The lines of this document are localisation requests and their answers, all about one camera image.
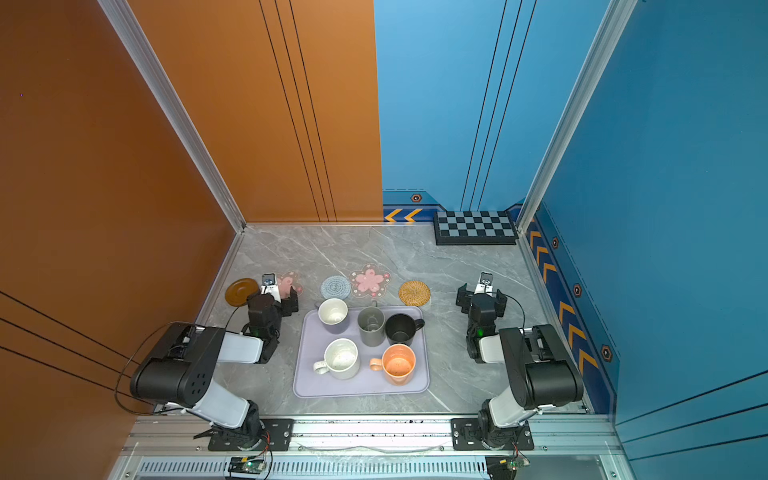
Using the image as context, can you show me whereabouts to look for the pink flower coaster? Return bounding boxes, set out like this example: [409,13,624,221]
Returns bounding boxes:
[277,271,303,298]
[349,264,391,299]

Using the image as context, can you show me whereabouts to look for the brown wooden coaster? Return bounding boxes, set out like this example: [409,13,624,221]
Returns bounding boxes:
[225,278,259,307]

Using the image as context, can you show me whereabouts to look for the rattan woven round coaster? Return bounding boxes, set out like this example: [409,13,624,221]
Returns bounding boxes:
[398,280,431,307]

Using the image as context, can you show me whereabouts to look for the blue woven round coaster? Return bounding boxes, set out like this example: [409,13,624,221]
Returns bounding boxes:
[320,275,352,300]

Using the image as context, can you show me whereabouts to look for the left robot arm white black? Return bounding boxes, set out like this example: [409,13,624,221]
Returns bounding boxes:
[130,284,299,453]

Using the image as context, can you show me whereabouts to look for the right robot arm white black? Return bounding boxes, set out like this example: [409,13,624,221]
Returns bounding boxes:
[456,281,584,449]

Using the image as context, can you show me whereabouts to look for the white cup lavender outside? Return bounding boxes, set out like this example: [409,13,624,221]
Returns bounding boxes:
[318,298,349,335]

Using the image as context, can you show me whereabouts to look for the black mug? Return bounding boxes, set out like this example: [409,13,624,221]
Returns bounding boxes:
[384,314,425,346]

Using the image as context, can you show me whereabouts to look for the lavender silicone tray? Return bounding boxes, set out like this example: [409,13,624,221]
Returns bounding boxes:
[293,308,430,399]

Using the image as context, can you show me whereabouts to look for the black checkerboard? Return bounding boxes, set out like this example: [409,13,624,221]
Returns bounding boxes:
[433,211,518,246]

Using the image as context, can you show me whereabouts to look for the white mug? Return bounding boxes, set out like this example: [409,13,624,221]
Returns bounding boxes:
[313,338,360,380]

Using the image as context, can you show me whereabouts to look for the grey mug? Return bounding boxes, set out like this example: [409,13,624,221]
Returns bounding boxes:
[357,306,386,347]

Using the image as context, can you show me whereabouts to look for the orange mug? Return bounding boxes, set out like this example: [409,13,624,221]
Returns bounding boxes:
[369,344,416,386]

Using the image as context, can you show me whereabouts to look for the green circuit board left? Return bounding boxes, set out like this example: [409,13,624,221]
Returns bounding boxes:
[226,456,268,479]

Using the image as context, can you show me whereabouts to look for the circuit board right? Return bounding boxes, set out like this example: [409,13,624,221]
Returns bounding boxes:
[485,456,530,480]

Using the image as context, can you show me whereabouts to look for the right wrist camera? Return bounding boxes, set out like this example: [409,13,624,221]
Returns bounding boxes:
[474,272,494,296]

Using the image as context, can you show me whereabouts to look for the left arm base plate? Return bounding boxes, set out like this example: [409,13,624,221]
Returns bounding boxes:
[208,418,294,453]

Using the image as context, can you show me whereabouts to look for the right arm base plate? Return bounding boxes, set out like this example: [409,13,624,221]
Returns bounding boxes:
[450,418,535,451]

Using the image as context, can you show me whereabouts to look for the aluminium front rail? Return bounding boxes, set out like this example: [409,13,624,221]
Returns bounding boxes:
[119,413,623,457]

